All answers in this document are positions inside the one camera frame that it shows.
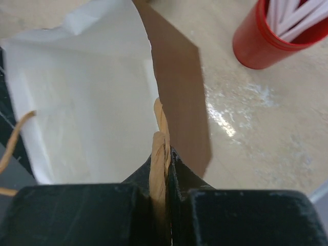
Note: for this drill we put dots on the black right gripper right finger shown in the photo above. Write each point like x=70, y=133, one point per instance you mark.
x=203, y=215

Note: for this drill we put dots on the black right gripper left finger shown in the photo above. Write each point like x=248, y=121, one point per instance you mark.
x=84, y=214

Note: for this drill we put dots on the brown white paper bag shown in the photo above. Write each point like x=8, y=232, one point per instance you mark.
x=93, y=82

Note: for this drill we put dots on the red ribbed straw cup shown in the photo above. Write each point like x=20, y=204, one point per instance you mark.
x=257, y=47

